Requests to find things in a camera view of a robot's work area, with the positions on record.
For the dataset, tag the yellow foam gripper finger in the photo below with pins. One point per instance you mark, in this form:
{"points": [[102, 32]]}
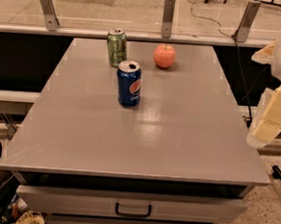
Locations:
{"points": [[267, 124], [265, 54]]}

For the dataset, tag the red orange apple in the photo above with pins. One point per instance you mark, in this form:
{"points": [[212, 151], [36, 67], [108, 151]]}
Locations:
{"points": [[164, 55]]}

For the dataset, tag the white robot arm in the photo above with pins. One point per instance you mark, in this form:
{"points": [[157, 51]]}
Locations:
{"points": [[275, 72]]}

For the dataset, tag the blue Pepsi can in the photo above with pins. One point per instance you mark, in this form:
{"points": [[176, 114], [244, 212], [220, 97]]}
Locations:
{"points": [[129, 83]]}

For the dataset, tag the green soda can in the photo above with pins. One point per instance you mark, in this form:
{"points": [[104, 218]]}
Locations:
{"points": [[117, 46]]}

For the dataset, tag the snack bag on floor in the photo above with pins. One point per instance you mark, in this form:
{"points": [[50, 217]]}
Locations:
{"points": [[30, 218]]}

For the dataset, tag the right metal bracket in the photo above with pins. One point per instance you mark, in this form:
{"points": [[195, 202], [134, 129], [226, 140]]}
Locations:
{"points": [[242, 33]]}

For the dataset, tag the metal bracket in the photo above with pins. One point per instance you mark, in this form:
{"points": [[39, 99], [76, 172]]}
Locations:
{"points": [[50, 18], [168, 12], [242, 33]]}

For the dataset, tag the middle metal bracket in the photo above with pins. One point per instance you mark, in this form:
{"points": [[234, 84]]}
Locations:
{"points": [[168, 12]]}

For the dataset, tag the grey drawer with black handle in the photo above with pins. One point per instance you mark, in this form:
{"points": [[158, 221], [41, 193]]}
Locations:
{"points": [[131, 205]]}

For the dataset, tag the left metal bracket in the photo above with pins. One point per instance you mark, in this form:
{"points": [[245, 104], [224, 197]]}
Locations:
{"points": [[50, 18]]}

